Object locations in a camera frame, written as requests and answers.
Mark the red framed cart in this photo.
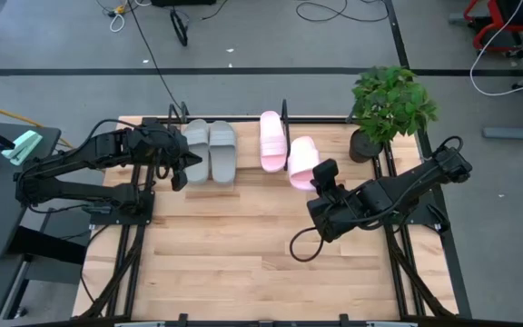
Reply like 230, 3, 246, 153
447, 0, 523, 59

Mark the wooden shelf black metal frame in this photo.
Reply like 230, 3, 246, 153
166, 98, 291, 187

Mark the grey chair base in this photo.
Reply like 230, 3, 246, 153
482, 70, 523, 142

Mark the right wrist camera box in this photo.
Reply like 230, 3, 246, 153
311, 158, 340, 183

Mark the mint green stapler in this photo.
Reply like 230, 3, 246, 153
0, 129, 44, 166

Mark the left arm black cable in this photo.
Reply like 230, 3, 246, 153
79, 118, 172, 181

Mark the black strap loop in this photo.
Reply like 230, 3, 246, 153
169, 7, 190, 48

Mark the pink rubber slide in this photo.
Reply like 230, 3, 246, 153
287, 134, 321, 193
260, 110, 289, 174

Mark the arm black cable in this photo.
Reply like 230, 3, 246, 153
79, 118, 172, 181
288, 181, 410, 263

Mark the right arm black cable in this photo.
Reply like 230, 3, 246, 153
288, 181, 410, 263

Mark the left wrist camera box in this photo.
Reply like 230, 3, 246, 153
170, 169, 190, 193

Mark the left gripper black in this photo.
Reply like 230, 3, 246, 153
150, 128, 204, 173

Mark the black metal rig frame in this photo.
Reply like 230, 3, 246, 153
79, 102, 474, 327

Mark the white and yellow cable bundle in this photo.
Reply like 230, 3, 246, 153
94, 0, 153, 34

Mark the long black floor cable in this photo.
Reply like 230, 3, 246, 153
124, 0, 185, 114

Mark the looped black floor cable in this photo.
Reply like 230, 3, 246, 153
295, 0, 390, 24

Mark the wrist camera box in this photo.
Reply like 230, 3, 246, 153
170, 169, 190, 193
311, 158, 340, 183

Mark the black floor box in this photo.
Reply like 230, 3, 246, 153
150, 0, 218, 7

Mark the green potted plant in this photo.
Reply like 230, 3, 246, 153
346, 64, 439, 164

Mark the grey rubber slide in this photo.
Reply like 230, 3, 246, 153
182, 118, 211, 185
209, 120, 238, 185

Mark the white floor cable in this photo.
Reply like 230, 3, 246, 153
469, 0, 523, 97

